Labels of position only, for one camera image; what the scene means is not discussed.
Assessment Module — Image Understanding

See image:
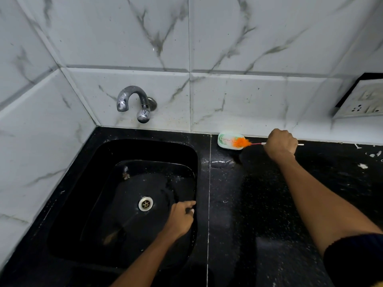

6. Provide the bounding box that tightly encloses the chrome wall tap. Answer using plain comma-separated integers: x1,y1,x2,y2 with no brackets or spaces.
116,86,157,124

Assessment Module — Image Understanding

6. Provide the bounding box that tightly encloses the black kitchen sink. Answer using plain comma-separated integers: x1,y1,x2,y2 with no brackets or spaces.
47,139,199,270

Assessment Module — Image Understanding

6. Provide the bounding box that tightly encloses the dark sleeve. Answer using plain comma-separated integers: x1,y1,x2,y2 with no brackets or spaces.
323,234,383,287

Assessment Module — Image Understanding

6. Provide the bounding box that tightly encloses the person's left hand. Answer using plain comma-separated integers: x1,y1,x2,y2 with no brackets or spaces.
164,201,197,240

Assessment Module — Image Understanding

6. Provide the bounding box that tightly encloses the person's right forearm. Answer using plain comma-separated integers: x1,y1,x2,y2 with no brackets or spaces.
273,155,382,257

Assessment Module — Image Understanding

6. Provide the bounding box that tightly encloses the metal sink drain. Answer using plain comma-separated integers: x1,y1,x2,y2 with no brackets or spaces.
138,196,154,211

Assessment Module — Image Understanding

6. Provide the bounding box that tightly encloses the white green soap dish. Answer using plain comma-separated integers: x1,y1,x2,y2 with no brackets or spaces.
217,132,246,150

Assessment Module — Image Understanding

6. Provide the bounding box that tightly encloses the person's right hand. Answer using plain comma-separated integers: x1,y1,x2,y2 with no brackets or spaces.
263,129,299,162

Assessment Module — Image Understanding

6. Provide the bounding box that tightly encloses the white wall switch socket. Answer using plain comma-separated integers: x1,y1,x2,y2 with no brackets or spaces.
333,73,383,119

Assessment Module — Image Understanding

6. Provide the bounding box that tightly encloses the orange feather duster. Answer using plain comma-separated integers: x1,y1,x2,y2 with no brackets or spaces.
232,137,305,149

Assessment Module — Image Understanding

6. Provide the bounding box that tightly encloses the person's left forearm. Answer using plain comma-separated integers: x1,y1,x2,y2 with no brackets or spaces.
110,229,178,287

